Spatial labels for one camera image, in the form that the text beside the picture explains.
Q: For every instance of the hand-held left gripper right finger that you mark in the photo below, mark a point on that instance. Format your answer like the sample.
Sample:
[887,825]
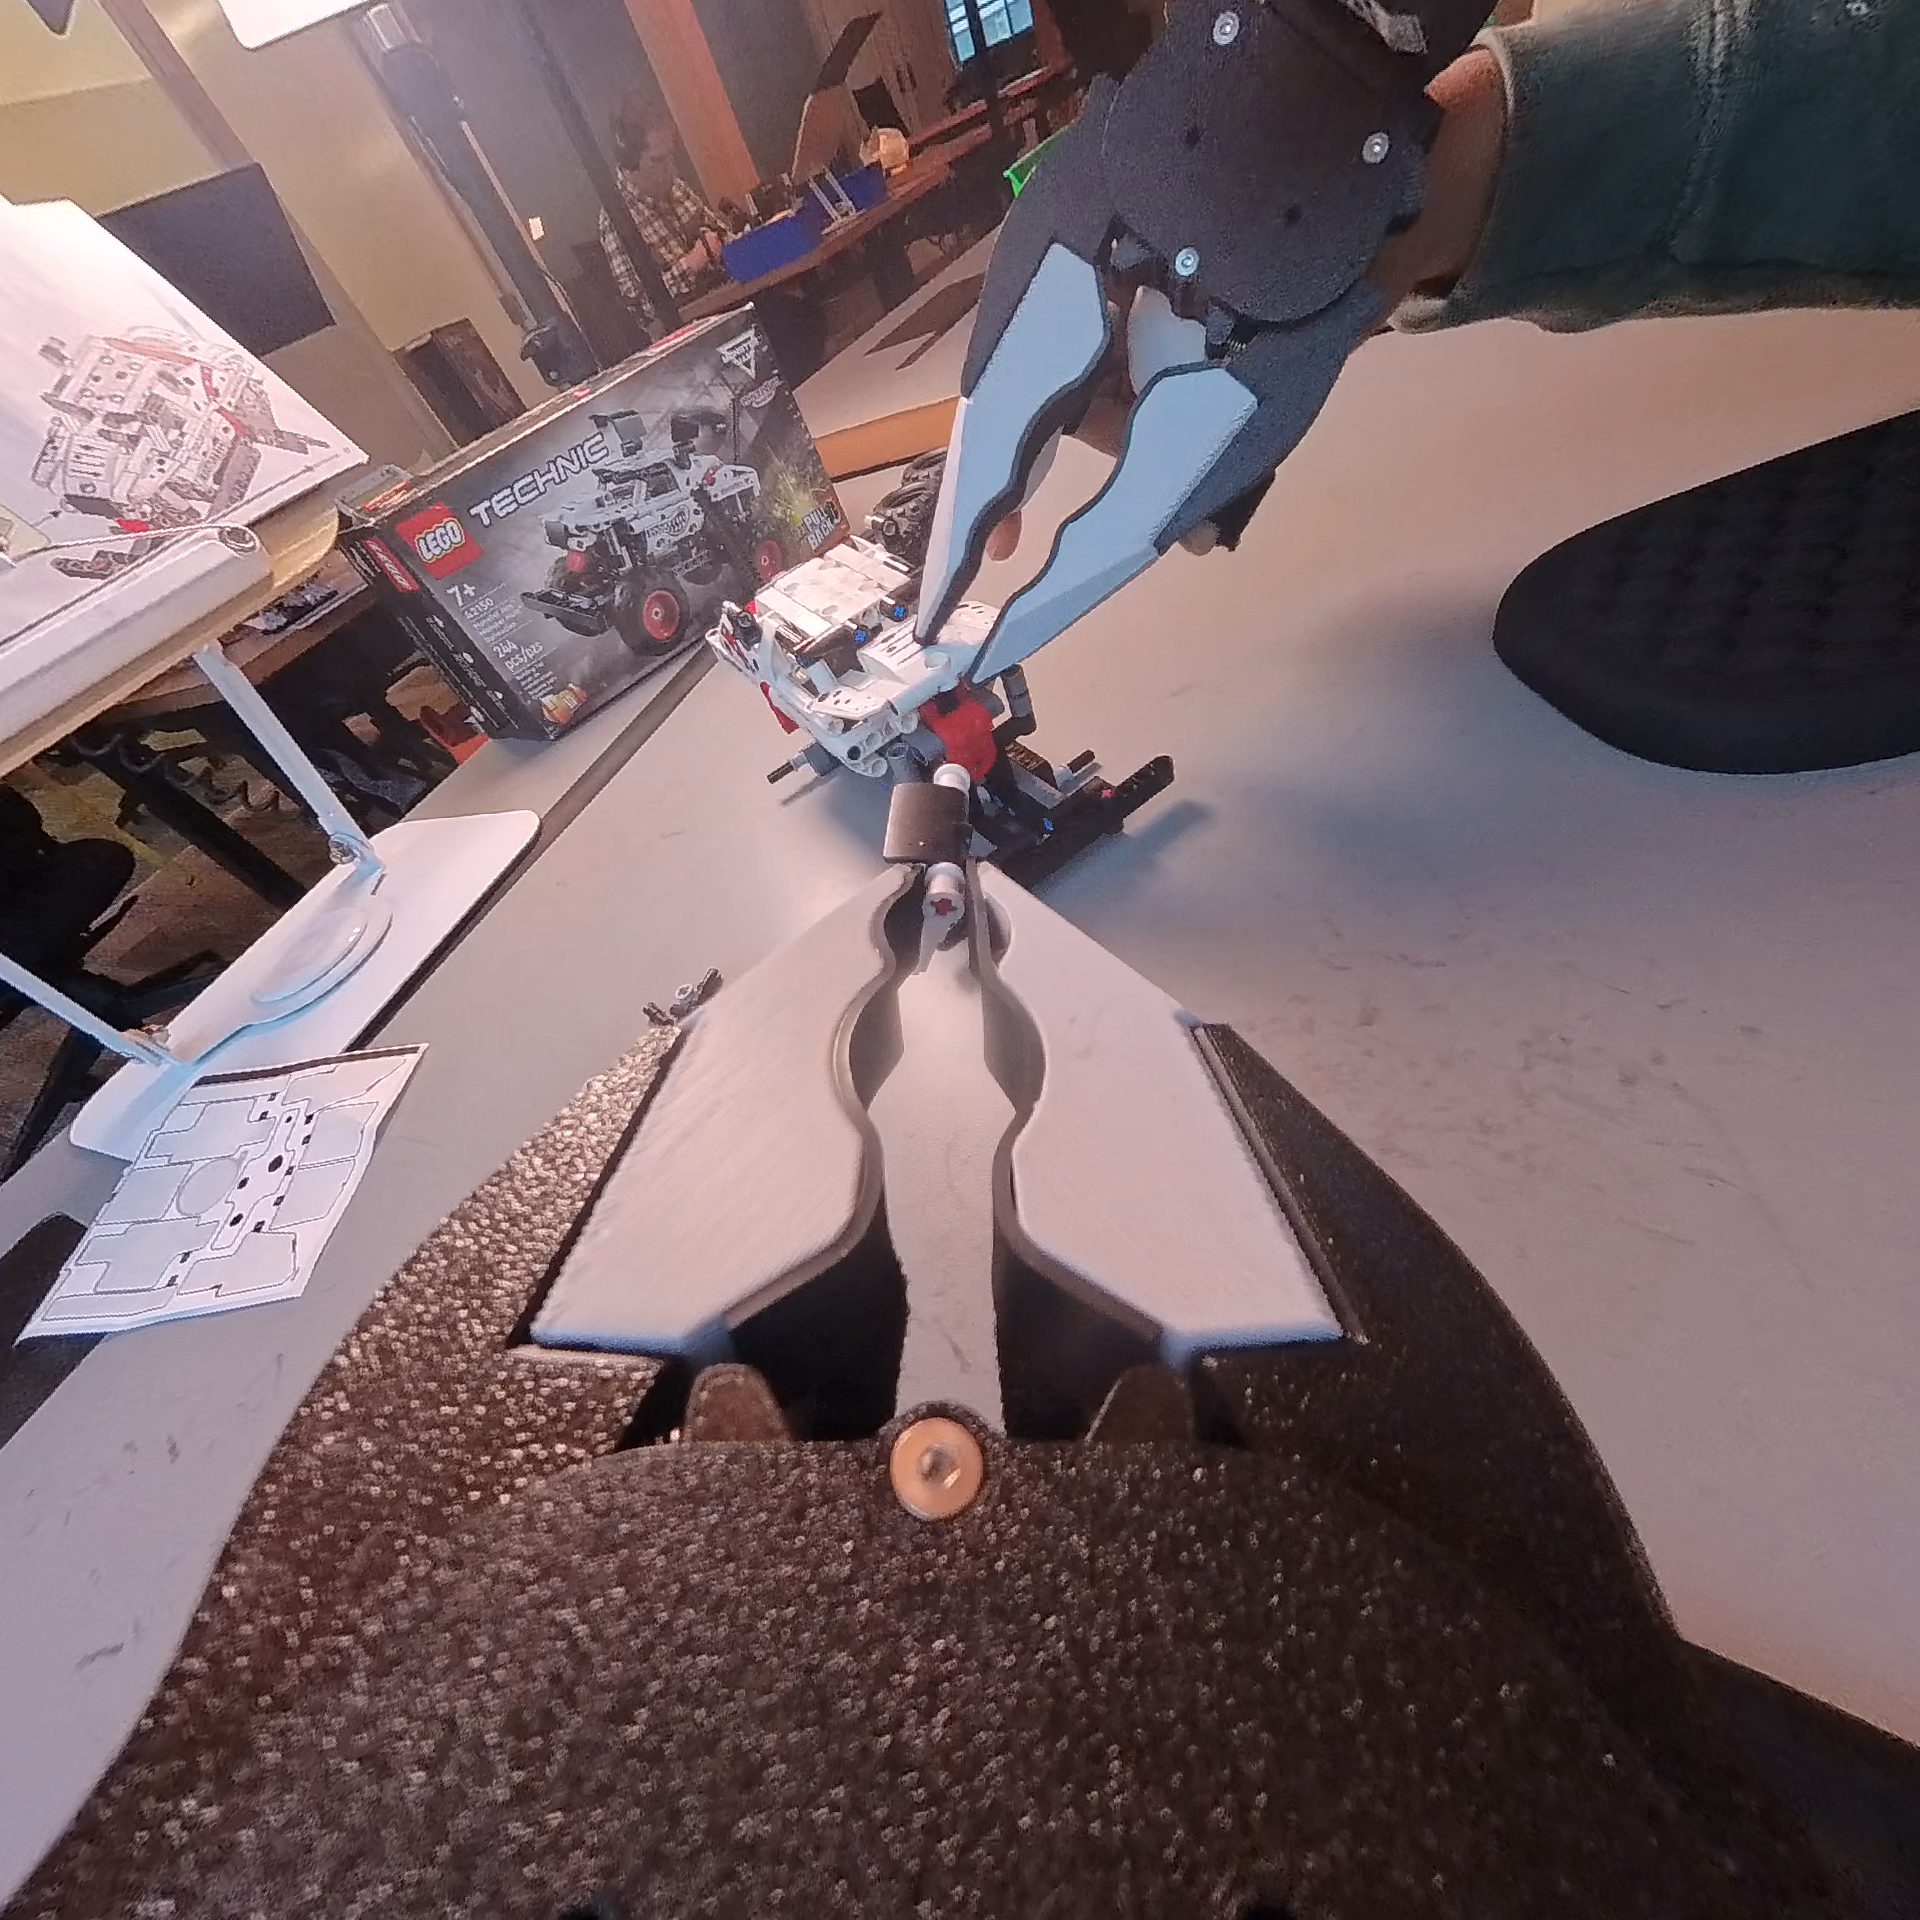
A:
[1171,1185]

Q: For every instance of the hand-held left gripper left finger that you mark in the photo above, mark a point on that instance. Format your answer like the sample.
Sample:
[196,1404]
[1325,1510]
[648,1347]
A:
[721,1172]

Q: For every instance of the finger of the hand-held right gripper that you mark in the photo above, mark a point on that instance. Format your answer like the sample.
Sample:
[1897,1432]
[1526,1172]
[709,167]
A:
[1036,359]
[1185,435]

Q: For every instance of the cluster of small lego pieces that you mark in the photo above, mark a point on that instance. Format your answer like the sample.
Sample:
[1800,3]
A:
[687,997]

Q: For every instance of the white lego monster truck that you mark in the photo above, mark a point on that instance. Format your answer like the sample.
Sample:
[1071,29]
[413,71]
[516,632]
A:
[856,662]

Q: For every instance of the black lego connector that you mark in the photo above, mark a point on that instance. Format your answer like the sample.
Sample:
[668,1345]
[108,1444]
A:
[923,825]

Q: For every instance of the person's right forearm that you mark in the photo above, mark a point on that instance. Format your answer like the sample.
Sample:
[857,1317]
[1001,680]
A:
[1694,150]

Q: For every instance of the black rubber lego tyre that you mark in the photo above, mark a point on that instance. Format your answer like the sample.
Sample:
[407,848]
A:
[887,524]
[918,487]

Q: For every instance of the dark cardboard lego box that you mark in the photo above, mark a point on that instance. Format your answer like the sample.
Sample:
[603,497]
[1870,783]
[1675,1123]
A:
[599,524]

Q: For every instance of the person's right hand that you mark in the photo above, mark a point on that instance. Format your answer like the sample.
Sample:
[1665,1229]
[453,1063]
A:
[1463,166]

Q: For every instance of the wood edged table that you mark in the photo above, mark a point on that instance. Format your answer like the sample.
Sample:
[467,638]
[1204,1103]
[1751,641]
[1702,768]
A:
[902,441]

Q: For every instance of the green plastic box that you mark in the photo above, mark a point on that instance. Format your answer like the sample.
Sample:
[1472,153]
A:
[1028,166]

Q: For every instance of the long wooden workbench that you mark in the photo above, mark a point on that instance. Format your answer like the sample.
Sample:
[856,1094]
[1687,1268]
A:
[886,203]

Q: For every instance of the blue parts tray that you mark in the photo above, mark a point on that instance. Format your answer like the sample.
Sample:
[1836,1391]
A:
[780,248]

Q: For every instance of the paned window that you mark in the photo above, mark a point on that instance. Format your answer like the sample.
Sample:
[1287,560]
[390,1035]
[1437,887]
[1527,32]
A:
[988,29]

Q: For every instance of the white sticker sheet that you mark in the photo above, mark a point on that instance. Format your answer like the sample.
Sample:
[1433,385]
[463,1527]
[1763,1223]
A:
[225,1185]

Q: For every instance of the black wrist rest pad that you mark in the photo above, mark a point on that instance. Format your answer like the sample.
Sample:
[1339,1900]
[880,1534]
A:
[1724,600]

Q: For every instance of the black square panel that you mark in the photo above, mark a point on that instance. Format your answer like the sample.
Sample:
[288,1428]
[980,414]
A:
[225,254]

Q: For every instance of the bright light panel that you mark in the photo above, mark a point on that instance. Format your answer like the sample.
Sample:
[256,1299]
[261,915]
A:
[293,14]

